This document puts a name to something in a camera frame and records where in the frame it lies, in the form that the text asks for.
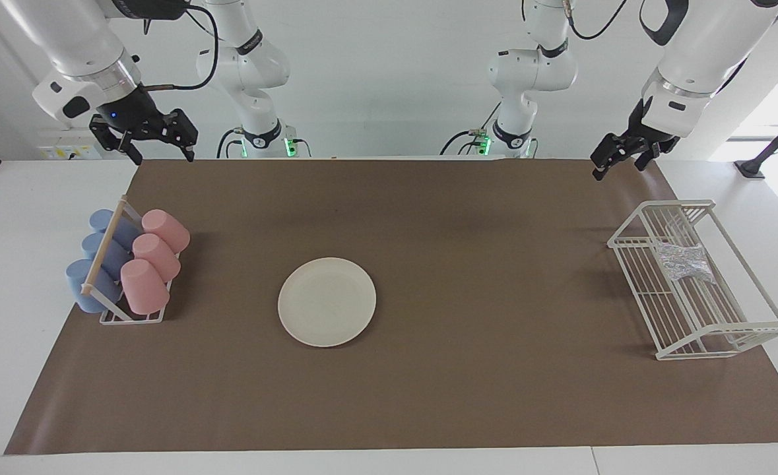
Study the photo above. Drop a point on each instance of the clear plastic wrapper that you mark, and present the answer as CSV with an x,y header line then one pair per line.
x,y
685,262

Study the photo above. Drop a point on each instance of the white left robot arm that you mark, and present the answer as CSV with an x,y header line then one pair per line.
x,y
712,46

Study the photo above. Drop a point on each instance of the black angled stand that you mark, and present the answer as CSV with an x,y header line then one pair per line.
x,y
768,152

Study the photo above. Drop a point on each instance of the white wall socket box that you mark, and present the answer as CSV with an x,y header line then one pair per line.
x,y
52,152

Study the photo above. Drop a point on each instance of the cream round plate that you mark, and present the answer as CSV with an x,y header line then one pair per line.
x,y
326,302

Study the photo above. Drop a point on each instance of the blue plastic cup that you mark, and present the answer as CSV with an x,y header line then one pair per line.
x,y
77,280
115,257
125,232

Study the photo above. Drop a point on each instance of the pink plastic cup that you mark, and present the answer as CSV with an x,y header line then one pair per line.
x,y
167,229
158,256
144,287

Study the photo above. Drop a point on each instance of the brown table mat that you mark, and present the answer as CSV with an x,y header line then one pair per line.
x,y
468,382

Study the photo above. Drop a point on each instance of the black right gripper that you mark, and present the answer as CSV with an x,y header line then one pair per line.
x,y
134,115

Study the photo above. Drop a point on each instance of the white wooden cup rack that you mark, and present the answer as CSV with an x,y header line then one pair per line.
x,y
101,254

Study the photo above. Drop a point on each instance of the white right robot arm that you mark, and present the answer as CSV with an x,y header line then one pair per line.
x,y
78,39

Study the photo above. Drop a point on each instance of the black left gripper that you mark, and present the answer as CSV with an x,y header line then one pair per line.
x,y
649,135

